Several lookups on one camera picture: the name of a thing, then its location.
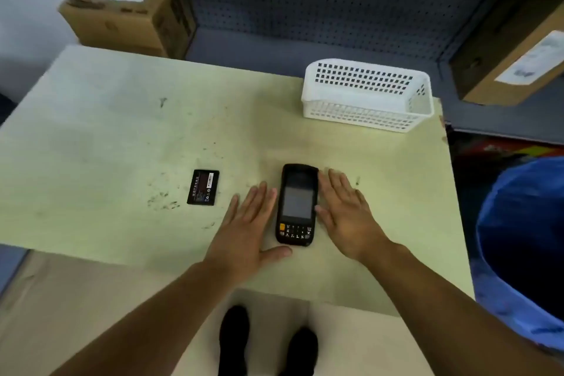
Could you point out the person's right hand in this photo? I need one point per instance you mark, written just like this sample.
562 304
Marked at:
350 226

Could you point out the person's left hand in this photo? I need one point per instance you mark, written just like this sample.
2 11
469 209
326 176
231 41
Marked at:
238 243

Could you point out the person's left little finger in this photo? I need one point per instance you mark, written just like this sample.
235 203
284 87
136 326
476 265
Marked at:
231 210

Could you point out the person's left middle finger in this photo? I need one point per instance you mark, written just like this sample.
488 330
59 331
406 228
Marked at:
259 201

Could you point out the person's right little finger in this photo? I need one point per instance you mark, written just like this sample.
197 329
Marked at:
362 203

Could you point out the person's right middle finger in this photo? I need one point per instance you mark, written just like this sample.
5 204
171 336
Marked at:
338 188

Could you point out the person's left thumb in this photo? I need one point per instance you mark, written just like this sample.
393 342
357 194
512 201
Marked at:
277 253

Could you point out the person's right thumb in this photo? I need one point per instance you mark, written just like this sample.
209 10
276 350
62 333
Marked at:
323 217

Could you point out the person's left forearm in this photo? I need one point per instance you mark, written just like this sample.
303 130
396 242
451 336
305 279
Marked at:
150 327

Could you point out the person's right forearm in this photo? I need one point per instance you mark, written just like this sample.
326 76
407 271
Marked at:
449 323

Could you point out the black handheld scanner terminal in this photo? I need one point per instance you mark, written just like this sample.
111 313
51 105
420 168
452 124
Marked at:
298 201

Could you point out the black flat battery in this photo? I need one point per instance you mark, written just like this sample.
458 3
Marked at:
203 187

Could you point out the person's black left shoe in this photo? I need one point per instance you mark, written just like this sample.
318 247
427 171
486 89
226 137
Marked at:
234 340

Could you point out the person's black shoe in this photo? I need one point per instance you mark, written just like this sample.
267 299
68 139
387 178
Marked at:
301 353
234 340

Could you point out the white perforated plastic basket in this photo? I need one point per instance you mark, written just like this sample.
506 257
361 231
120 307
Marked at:
365 93

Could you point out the person's black right shoe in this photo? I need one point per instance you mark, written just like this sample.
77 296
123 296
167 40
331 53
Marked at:
301 353

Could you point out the blue plastic bag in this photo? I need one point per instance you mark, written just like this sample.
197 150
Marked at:
524 239

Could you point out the large brown cardboard box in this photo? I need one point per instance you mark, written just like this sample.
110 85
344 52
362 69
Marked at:
511 49

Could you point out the small brown cardboard box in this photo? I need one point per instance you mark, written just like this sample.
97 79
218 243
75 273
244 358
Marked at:
132 19

